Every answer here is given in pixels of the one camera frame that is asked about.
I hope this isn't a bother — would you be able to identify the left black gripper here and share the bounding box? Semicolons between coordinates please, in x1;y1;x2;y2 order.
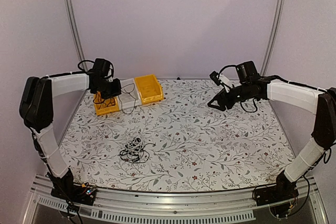
94;78;122;100

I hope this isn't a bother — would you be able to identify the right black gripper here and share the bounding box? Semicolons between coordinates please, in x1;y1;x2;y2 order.
208;83;252;111

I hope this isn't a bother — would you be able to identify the black cable bundle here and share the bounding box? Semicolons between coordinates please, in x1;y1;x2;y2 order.
119;136;157;164

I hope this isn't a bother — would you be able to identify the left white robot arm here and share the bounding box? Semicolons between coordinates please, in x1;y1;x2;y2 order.
19;58;121;179

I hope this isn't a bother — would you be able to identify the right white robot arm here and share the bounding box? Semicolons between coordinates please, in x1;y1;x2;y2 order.
208;61;335;201

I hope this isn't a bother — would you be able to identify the left yellow plastic bin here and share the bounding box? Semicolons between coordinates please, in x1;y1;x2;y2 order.
93;92;120;116

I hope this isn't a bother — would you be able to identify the yellow plastic bin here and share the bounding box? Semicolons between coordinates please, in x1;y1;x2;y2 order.
134;74;164;105
93;92;120;116

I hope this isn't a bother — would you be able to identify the white translucent plastic bin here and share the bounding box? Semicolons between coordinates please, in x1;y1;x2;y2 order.
118;78;142;114

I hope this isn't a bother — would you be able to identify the right yellow plastic bin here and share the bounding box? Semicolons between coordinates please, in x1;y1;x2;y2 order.
134;74;164;105

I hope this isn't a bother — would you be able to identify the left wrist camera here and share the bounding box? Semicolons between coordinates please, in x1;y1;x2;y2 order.
105;63;114;82

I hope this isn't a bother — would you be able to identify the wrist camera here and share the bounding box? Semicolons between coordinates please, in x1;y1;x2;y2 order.
105;63;114;82
209;71;233;92

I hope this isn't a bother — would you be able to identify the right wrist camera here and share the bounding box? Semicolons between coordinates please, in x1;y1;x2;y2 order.
209;71;233;92

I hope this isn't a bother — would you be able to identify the front aluminium rail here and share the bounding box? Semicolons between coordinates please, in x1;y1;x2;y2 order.
23;175;329;223

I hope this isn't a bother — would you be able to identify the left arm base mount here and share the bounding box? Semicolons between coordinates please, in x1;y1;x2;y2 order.
47;169;97;206

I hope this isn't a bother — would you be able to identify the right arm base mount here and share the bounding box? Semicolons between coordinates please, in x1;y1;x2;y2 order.
252;172;299;218

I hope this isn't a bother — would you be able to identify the right aluminium frame post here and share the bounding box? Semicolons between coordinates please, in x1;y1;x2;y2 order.
261;0;285;76

